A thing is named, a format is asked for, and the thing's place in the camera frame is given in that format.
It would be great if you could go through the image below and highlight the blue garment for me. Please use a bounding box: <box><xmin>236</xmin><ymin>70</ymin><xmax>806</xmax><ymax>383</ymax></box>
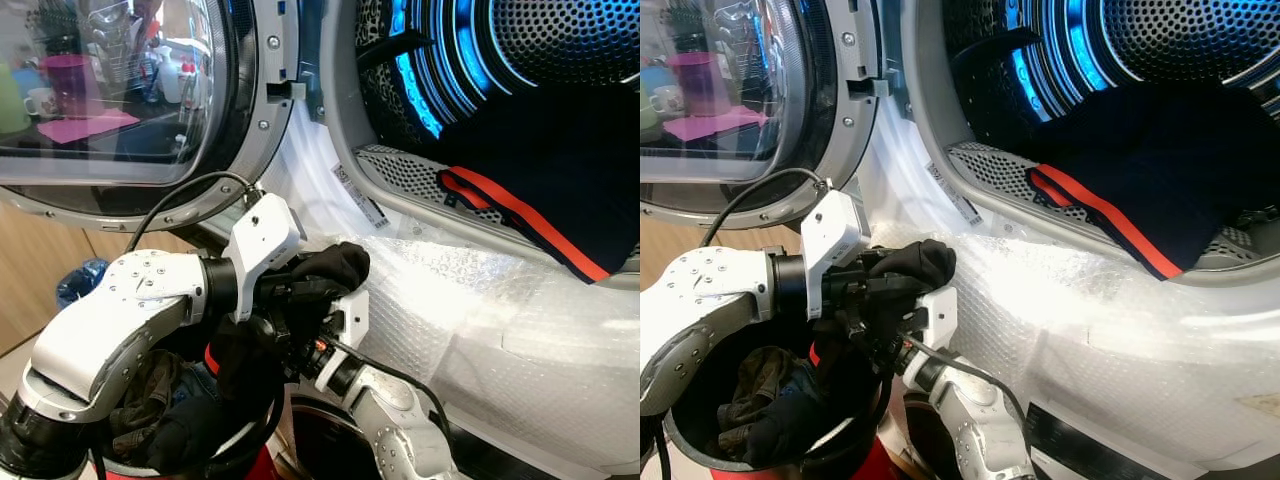
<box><xmin>178</xmin><ymin>362</ymin><xmax>216</xmax><ymax>401</ymax></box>
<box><xmin>785</xmin><ymin>360</ymin><xmax>831</xmax><ymax>406</ymax></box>

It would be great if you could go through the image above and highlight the black drum paddle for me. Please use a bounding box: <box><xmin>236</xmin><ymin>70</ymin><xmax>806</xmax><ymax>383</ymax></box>
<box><xmin>950</xmin><ymin>27</ymin><xmax>1046</xmax><ymax>76</ymax></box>
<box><xmin>357</xmin><ymin>28</ymin><xmax>438</xmax><ymax>73</ymax></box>

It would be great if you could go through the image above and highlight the red plastic object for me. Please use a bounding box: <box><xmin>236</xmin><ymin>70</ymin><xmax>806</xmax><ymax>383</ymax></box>
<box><xmin>710</xmin><ymin>440</ymin><xmax>901</xmax><ymax>480</ymax></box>
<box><xmin>205</xmin><ymin>445</ymin><xmax>281</xmax><ymax>480</ymax></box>

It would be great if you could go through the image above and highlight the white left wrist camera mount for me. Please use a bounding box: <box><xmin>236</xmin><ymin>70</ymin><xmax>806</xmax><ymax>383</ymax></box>
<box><xmin>225</xmin><ymin>193</ymin><xmax>306</xmax><ymax>323</ymax></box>
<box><xmin>800</xmin><ymin>188</ymin><xmax>873</xmax><ymax>321</ymax></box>

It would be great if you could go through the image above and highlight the white tumble dryer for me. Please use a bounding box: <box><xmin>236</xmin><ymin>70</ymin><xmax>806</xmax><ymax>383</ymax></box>
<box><xmin>255</xmin><ymin>0</ymin><xmax>641</xmax><ymax>291</ymax></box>
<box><xmin>840</xmin><ymin>0</ymin><xmax>1280</xmax><ymax>291</ymax></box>

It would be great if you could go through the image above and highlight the steel dryer drum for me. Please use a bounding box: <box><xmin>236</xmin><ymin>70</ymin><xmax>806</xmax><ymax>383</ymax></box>
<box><xmin>355</xmin><ymin>0</ymin><xmax>641</xmax><ymax>151</ymax></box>
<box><xmin>945</xmin><ymin>0</ymin><xmax>1280</xmax><ymax>111</ymax></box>

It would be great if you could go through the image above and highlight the white barcode sticker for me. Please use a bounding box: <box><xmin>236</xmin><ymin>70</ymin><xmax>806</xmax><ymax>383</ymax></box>
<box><xmin>925</xmin><ymin>162</ymin><xmax>979</xmax><ymax>225</ymax></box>
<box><xmin>333</xmin><ymin>163</ymin><xmax>389</xmax><ymax>228</ymax></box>

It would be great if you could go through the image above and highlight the black plastic laundry bucket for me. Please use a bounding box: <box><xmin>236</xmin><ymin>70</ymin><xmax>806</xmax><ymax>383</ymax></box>
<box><xmin>85</xmin><ymin>330</ymin><xmax>291</xmax><ymax>480</ymax></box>
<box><xmin>660</xmin><ymin>320</ymin><xmax>896</xmax><ymax>479</ymax></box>

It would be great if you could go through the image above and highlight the olive brown garment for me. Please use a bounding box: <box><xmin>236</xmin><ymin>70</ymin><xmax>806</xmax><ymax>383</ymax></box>
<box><xmin>108</xmin><ymin>350</ymin><xmax>186</xmax><ymax>441</ymax></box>
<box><xmin>715</xmin><ymin>345</ymin><xmax>801</xmax><ymax>441</ymax></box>

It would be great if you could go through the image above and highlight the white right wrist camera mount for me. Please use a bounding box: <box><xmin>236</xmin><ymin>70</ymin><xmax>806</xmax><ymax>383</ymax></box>
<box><xmin>315</xmin><ymin>290</ymin><xmax>371</xmax><ymax>391</ymax></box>
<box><xmin>900</xmin><ymin>288</ymin><xmax>959</xmax><ymax>391</ymax></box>

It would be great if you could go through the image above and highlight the navy garment with red stripe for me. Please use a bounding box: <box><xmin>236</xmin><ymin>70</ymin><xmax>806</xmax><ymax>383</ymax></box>
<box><xmin>1028</xmin><ymin>80</ymin><xmax>1280</xmax><ymax>281</ymax></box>
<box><xmin>435</xmin><ymin>85</ymin><xmax>641</xmax><ymax>284</ymax></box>

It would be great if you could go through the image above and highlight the round glass dryer door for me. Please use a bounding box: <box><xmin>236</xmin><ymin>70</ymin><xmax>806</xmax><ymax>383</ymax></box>
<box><xmin>640</xmin><ymin>0</ymin><xmax>886</xmax><ymax>231</ymax></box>
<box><xmin>0</xmin><ymin>0</ymin><xmax>301</xmax><ymax>233</ymax></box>

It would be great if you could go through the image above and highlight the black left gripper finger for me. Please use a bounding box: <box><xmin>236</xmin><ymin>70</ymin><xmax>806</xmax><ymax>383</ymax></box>
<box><xmin>293</xmin><ymin>242</ymin><xmax>372</xmax><ymax>293</ymax></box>
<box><xmin>875</xmin><ymin>238</ymin><xmax>958</xmax><ymax>291</ymax></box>

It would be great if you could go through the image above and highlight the wooden cabinet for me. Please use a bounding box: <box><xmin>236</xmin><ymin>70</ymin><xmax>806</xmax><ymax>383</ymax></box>
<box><xmin>0</xmin><ymin>200</ymin><xmax>201</xmax><ymax>351</ymax></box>
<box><xmin>640</xmin><ymin>215</ymin><xmax>761</xmax><ymax>291</ymax></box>

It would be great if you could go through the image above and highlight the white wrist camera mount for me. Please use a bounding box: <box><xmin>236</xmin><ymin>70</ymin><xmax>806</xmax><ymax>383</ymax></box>
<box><xmin>800</xmin><ymin>188</ymin><xmax>873</xmax><ymax>321</ymax></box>
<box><xmin>225</xmin><ymin>193</ymin><xmax>306</xmax><ymax>323</ymax></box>
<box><xmin>900</xmin><ymin>288</ymin><xmax>959</xmax><ymax>391</ymax></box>
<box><xmin>315</xmin><ymin>290</ymin><xmax>371</xmax><ymax>391</ymax></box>

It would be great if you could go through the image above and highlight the grey perforated lint filter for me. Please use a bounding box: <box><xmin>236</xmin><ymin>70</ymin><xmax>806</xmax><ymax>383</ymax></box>
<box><xmin>355</xmin><ymin>145</ymin><xmax>476</xmax><ymax>213</ymax></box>
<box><xmin>945</xmin><ymin>142</ymin><xmax>1280</xmax><ymax>271</ymax></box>

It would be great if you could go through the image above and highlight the bin with blue bag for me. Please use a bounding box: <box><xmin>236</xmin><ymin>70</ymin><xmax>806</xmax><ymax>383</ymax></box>
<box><xmin>55</xmin><ymin>258</ymin><xmax>111</xmax><ymax>311</ymax></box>

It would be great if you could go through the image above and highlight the white washing machine black door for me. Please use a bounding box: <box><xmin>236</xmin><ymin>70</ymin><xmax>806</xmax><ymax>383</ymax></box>
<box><xmin>905</xmin><ymin>390</ymin><xmax>1280</xmax><ymax>480</ymax></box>
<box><xmin>290</xmin><ymin>395</ymin><xmax>641</xmax><ymax>480</ymax></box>

